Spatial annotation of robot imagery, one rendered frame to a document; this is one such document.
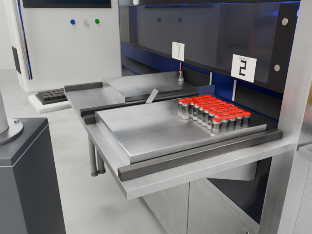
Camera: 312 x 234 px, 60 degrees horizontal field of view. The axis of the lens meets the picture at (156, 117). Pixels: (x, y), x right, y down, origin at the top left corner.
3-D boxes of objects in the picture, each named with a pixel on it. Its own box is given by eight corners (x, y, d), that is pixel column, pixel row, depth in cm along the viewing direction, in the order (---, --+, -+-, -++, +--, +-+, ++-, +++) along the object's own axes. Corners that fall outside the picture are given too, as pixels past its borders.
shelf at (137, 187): (172, 80, 124) (172, 76, 124) (312, 144, 66) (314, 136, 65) (64, 94, 105) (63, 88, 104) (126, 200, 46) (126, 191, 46)
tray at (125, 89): (178, 78, 119) (178, 70, 118) (214, 94, 98) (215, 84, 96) (102, 87, 106) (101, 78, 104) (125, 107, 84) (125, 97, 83)
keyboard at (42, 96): (116, 83, 140) (116, 79, 140) (129, 89, 130) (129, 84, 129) (35, 96, 120) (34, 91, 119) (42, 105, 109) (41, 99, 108)
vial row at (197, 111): (189, 112, 80) (190, 97, 78) (229, 136, 65) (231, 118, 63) (182, 113, 79) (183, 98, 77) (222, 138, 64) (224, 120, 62)
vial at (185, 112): (186, 115, 77) (187, 100, 75) (191, 118, 75) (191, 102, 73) (179, 117, 76) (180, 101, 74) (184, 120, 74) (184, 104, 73)
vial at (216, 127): (216, 134, 66) (217, 116, 64) (222, 138, 64) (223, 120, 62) (208, 136, 65) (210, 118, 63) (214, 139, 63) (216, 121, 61)
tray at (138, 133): (201, 105, 86) (202, 94, 85) (264, 138, 64) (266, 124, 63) (95, 123, 72) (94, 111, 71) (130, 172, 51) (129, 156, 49)
